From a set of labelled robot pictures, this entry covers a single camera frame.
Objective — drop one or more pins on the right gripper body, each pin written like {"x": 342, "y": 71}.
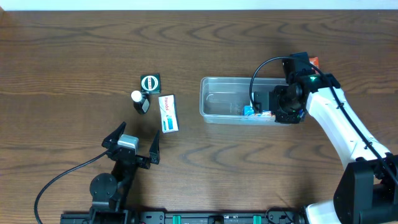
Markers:
{"x": 261, "y": 101}

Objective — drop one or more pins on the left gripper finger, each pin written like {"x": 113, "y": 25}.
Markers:
{"x": 154, "y": 152}
{"x": 112, "y": 139}

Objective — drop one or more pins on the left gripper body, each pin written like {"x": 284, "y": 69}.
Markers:
{"x": 130, "y": 155}

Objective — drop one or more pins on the black mounting rail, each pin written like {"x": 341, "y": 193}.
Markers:
{"x": 271, "y": 216}

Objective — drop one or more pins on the blue Kool Fever box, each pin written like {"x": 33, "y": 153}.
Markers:
{"x": 253, "y": 111}

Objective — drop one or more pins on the white Panadol box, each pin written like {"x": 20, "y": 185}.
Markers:
{"x": 168, "y": 114}

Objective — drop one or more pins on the red Panadol ActiFast box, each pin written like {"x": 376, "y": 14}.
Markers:
{"x": 314, "y": 61}

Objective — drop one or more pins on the dark bottle white cap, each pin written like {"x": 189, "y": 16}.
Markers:
{"x": 140, "y": 102}

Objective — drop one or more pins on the clear plastic container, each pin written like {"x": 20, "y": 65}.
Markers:
{"x": 225, "y": 100}

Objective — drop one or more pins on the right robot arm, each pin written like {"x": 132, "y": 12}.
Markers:
{"x": 367, "y": 191}

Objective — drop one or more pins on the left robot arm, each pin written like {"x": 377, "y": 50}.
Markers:
{"x": 110, "y": 190}

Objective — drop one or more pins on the green square box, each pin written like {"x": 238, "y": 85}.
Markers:
{"x": 150, "y": 84}

